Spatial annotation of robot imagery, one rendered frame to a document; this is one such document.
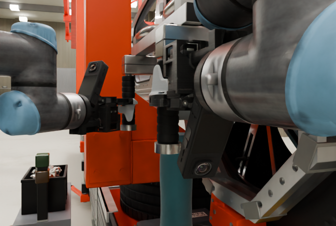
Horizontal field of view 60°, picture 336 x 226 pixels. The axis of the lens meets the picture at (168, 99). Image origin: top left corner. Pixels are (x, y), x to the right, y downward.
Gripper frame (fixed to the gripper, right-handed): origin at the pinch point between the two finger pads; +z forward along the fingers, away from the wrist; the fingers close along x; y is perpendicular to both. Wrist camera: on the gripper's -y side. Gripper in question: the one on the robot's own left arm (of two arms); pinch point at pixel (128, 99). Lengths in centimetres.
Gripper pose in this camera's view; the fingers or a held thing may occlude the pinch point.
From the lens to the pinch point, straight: 79.9
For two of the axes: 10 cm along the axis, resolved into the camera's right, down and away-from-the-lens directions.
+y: 0.0, 10.0, 0.1
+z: 4.5, 0.0, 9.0
